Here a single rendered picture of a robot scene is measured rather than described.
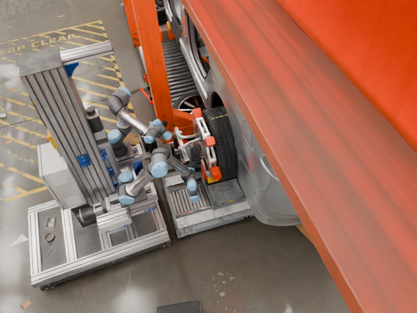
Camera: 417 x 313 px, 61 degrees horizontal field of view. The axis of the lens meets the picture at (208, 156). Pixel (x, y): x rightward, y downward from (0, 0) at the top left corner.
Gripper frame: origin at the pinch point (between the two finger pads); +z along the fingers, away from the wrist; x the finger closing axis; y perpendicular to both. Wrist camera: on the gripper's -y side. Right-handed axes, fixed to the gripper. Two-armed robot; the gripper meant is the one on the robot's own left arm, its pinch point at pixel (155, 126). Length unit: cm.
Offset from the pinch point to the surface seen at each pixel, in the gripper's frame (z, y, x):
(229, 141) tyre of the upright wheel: -64, -26, 31
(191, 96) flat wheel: 80, -62, 42
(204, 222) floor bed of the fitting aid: -19, 41, 100
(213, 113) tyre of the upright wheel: -42, -38, 15
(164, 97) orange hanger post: 4.2, -25.4, -10.2
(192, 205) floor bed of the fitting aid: 5, 36, 92
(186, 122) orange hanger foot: 19.4, -25.8, 30.8
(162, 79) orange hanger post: -5.4, -34.5, -26.3
